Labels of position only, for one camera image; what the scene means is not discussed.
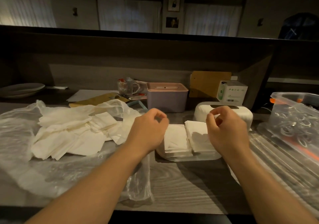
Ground person's right hand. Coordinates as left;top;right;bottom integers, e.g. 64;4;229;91
206;106;251;160

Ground person's left hand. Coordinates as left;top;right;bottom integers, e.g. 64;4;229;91
124;108;170;157

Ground person's left forearm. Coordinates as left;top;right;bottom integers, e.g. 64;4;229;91
25;144;156;224

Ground person's right forearm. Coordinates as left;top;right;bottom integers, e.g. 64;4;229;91
223;150;319;224

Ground small white napkin stack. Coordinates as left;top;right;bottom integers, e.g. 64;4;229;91
163;124;193;155

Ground large white napkin stack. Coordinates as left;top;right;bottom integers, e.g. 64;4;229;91
184;120;218;154

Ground pink tissue box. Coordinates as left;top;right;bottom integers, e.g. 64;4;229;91
146;82;189;113

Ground white tissue box lid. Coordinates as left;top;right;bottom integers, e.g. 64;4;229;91
193;101;254;131

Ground white tissue box base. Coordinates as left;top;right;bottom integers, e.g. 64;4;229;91
155;124;223;162

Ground white box with green print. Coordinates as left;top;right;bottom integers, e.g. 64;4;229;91
216;80;249;107

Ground brown wooden clipboard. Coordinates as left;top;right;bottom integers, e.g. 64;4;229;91
188;71;232;99

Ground clear glass mug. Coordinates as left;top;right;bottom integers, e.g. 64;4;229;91
117;78;140;98

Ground brown paper envelope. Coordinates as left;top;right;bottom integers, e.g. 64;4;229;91
68;92;130;108

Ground dark wooden counter shelf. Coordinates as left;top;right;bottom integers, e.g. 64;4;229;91
0;25;319;107

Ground white rings in container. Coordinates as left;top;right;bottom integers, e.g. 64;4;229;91
273;107;317;147

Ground clear plastic container lid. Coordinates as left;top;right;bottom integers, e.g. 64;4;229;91
249;122;319;218

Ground clear plastic storage container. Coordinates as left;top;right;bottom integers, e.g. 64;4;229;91
269;92;319;164

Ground white paper sheet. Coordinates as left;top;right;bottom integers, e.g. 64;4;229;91
66;89;119;103

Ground pile of loose white napkins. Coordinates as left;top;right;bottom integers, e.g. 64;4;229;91
30;106;130;161

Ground white curtain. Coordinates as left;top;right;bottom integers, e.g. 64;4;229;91
0;0;57;28
183;3;243;37
97;0;162;34

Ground small dark framed picture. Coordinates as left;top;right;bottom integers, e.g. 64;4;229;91
165;16;179;29

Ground framed portrait picture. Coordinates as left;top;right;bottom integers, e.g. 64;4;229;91
167;0;181;13

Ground dark backpack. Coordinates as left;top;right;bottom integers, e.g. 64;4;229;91
278;12;319;41

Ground clear plastic bag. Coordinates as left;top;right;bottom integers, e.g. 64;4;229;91
0;99;154;208

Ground white plate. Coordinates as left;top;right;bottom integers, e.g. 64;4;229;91
0;83;46;99

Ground light blue frame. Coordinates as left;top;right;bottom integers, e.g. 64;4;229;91
126;100;148;112

